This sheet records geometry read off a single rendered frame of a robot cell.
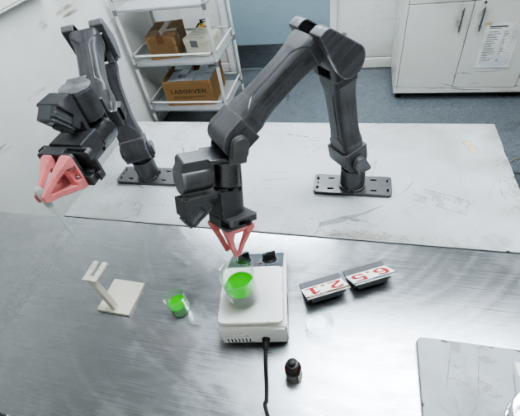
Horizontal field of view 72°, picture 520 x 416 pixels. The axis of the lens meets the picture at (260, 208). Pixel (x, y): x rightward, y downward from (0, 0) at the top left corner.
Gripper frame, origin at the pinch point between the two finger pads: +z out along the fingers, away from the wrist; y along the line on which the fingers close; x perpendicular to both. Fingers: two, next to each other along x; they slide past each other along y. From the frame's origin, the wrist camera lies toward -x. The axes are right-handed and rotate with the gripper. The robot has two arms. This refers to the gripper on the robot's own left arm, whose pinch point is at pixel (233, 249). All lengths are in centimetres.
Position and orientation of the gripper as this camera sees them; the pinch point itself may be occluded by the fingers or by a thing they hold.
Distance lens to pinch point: 76.8
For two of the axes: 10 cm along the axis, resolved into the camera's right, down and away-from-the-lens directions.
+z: 0.4, 9.3, 3.7
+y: 6.1, 2.8, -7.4
